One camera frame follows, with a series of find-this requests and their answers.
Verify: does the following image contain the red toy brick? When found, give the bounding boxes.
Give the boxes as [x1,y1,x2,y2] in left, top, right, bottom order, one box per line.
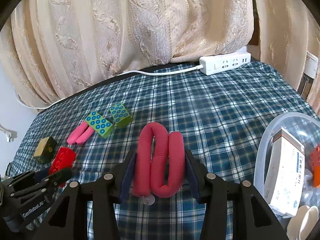
[48,147,76,175]

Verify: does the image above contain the light pink foam roller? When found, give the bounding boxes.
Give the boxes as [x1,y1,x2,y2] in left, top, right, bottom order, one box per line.
[67,121,95,145]

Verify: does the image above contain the dark pink foam roller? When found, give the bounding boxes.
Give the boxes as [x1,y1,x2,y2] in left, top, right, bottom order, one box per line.
[132,122,185,198]

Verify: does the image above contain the dark green yellow tin box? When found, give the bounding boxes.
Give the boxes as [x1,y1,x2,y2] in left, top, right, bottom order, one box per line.
[33,137,57,164]

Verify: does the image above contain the white plastic spoon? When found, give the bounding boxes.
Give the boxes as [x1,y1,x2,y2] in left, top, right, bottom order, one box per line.
[287,205,319,240]

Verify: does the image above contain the white medicine box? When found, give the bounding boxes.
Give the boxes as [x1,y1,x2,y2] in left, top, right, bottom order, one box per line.
[264,127,305,218]

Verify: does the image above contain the green block blue dots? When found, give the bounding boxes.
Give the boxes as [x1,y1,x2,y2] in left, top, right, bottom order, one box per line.
[85,111,114,139]

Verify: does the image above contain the orange toy brick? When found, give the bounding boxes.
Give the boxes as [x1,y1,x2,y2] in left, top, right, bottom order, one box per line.
[310,144,320,188]

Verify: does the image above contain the clear plastic bowl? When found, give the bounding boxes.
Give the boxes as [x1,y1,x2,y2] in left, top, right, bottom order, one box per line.
[253,112,319,239]

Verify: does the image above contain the cream patterned curtain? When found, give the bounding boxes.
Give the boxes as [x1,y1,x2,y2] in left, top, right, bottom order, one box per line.
[1,0,319,107]

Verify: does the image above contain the white power strip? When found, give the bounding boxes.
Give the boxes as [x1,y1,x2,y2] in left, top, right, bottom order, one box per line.
[199,52,251,76]

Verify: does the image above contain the white power cable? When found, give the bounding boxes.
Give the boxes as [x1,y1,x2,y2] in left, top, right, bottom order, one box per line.
[15,64,205,108]

